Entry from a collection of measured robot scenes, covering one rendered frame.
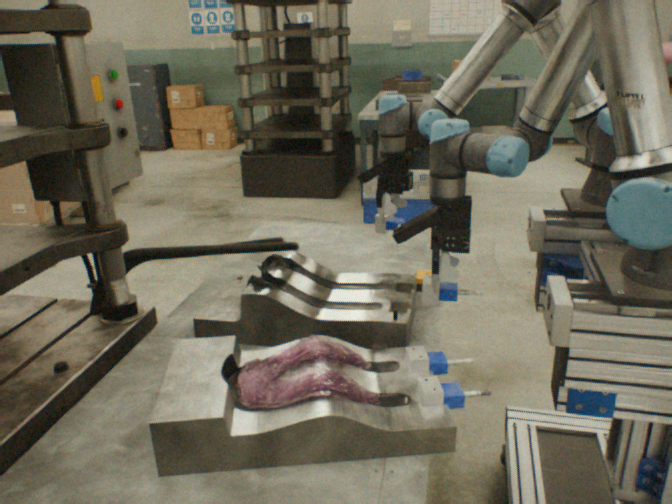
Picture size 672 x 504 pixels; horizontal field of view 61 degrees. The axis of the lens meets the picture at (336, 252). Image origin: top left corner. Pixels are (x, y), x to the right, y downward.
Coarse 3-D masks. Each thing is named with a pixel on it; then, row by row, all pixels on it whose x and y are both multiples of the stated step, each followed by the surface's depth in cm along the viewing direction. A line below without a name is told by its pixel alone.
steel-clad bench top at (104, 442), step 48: (288, 240) 197; (336, 240) 196; (384, 240) 195; (192, 336) 137; (432, 336) 134; (96, 384) 119; (144, 384) 119; (48, 432) 105; (96, 432) 105; (144, 432) 104; (0, 480) 94; (48, 480) 94; (96, 480) 93; (144, 480) 93; (192, 480) 93; (240, 480) 92; (288, 480) 92; (336, 480) 92; (384, 480) 92
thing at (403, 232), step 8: (432, 208) 121; (416, 216) 123; (424, 216) 119; (432, 216) 118; (440, 216) 118; (400, 224) 123; (408, 224) 121; (416, 224) 119; (424, 224) 119; (432, 224) 119; (400, 232) 120; (408, 232) 120; (416, 232) 120; (400, 240) 121
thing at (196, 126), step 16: (176, 96) 753; (192, 96) 747; (176, 112) 762; (192, 112) 758; (208, 112) 755; (224, 112) 750; (176, 128) 770; (192, 128) 766; (208, 128) 762; (224, 128) 758; (176, 144) 777; (192, 144) 772; (208, 144) 770; (224, 144) 766
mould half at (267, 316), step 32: (288, 256) 147; (224, 288) 148; (256, 288) 129; (320, 288) 139; (224, 320) 131; (256, 320) 129; (288, 320) 128; (320, 320) 126; (352, 320) 124; (384, 320) 123
